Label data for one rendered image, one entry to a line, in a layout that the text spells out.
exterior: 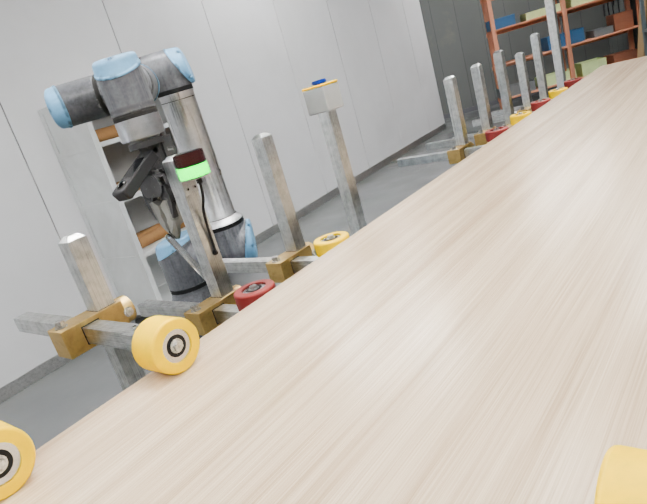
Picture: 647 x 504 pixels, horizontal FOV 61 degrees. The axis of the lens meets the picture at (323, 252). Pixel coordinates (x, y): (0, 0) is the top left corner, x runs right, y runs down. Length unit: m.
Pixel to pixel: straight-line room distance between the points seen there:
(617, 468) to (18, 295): 3.65
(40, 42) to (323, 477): 3.88
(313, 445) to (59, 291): 3.46
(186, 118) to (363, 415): 1.39
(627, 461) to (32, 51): 4.03
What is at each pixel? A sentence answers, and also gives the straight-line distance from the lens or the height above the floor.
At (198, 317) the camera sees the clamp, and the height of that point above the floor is 0.86.
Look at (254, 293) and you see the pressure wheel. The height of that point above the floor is 0.91.
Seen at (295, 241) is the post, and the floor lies 0.89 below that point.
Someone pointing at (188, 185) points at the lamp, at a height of 1.11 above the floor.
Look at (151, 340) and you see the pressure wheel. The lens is 0.79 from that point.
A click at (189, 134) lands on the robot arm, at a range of 1.83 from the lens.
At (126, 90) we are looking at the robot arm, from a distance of 1.16.
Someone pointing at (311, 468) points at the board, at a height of 0.90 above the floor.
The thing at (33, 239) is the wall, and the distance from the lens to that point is 3.89.
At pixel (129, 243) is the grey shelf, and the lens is 3.75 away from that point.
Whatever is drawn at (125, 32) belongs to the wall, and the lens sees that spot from 4.61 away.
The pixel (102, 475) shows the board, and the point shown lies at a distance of 0.68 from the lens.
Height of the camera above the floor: 1.23
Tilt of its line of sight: 17 degrees down
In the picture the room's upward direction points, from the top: 17 degrees counter-clockwise
